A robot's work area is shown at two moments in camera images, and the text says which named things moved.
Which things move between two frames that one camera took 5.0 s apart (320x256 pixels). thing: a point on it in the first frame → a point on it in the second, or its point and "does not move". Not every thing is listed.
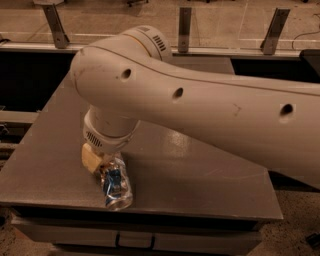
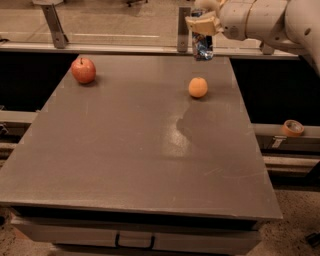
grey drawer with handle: (108, 235) does not move
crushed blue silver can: (116, 183) → (203, 46)
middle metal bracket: (184, 27) does not move
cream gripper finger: (91, 160) → (206, 23)
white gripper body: (104, 142) → (232, 20)
